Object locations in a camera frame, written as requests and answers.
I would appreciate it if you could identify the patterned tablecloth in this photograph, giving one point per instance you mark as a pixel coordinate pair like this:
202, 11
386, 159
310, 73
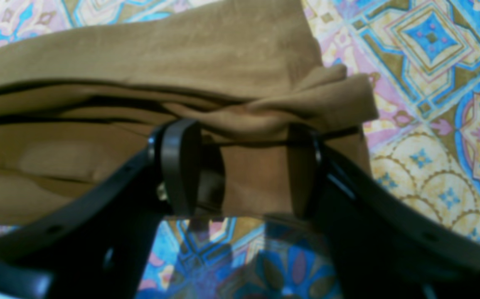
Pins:
423, 59

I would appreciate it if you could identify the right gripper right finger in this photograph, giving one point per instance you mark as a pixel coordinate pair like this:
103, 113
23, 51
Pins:
381, 248

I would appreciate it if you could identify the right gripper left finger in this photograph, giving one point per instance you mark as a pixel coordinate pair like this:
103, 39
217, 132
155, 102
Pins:
99, 244

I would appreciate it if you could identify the brown t-shirt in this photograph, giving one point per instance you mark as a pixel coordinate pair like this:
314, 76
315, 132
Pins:
75, 105

